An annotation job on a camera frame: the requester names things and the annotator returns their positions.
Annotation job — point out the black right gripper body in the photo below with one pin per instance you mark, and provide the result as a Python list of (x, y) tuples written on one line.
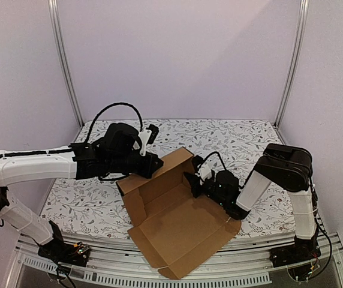
[(200, 186)]

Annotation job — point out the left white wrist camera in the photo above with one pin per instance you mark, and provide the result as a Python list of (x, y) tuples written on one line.
[(145, 137)]

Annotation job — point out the aluminium frame post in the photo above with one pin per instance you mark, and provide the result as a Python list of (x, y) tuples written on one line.
[(63, 61), (295, 56)]

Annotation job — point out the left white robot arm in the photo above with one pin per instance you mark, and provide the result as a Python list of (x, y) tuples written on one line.
[(16, 167)]

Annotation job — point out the floral patterned table mat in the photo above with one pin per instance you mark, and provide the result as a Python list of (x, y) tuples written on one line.
[(94, 208)]

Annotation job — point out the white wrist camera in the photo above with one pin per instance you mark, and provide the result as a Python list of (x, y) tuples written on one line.
[(202, 170), (145, 137)]

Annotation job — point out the aluminium front rail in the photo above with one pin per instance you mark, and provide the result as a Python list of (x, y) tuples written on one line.
[(119, 263)]

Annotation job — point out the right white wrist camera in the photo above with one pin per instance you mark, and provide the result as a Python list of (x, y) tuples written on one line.
[(202, 170)]

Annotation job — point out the right aluminium frame post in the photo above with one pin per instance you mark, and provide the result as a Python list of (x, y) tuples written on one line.
[(295, 56)]

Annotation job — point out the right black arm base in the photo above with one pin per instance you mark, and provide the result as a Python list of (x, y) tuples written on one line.
[(302, 250)]

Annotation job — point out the left aluminium frame post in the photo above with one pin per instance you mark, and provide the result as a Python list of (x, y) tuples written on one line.
[(63, 61)]

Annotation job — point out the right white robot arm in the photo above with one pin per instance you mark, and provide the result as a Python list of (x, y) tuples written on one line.
[(286, 166)]

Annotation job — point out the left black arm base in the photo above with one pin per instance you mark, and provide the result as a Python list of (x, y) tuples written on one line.
[(58, 251)]

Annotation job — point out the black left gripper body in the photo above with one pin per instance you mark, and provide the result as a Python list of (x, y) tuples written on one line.
[(120, 164)]

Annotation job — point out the brown cardboard box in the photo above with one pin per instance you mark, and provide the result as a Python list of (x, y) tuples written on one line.
[(175, 231)]

